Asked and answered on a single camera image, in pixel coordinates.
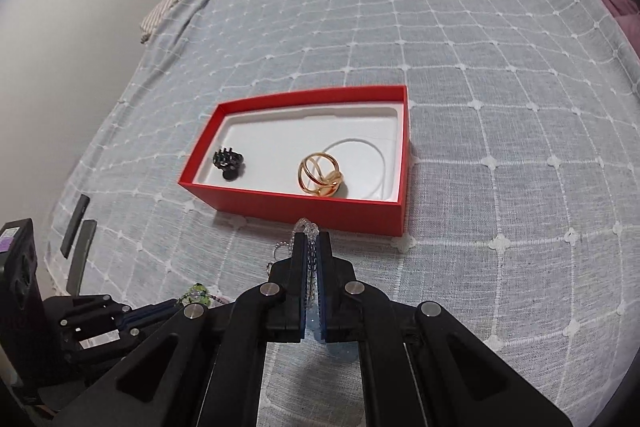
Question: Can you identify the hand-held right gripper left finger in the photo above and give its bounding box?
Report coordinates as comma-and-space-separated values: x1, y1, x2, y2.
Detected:
62, 232, 308, 427

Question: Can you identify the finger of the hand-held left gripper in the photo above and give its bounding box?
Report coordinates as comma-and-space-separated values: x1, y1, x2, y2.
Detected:
70, 299, 181, 358
59, 294, 132, 325

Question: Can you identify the pink blanket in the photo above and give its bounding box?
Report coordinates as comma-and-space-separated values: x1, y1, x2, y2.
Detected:
575, 0, 640, 94

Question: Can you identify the light blue grid blanket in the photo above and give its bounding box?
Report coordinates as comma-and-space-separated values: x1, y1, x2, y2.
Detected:
42, 0, 640, 427

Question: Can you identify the clear bead bracelet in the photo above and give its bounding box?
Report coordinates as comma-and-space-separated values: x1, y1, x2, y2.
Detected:
272, 217, 322, 308

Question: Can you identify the red cardboard box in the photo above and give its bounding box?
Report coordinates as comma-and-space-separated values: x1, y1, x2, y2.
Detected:
178, 85, 413, 238

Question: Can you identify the black hair claw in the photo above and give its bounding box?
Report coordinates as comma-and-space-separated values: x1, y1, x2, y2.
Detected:
212, 147, 245, 182

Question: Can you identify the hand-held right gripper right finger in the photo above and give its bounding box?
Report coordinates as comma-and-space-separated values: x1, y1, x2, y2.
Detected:
317, 231, 572, 427

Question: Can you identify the gold ring clip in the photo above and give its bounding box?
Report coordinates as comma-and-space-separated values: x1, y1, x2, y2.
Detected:
298, 152, 347, 198

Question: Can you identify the dark flat slat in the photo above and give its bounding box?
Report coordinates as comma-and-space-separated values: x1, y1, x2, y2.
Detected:
66, 219, 98, 295
60, 194, 91, 258

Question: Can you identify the green bead bracelet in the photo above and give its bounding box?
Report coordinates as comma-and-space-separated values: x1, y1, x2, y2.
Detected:
181, 283, 227, 307

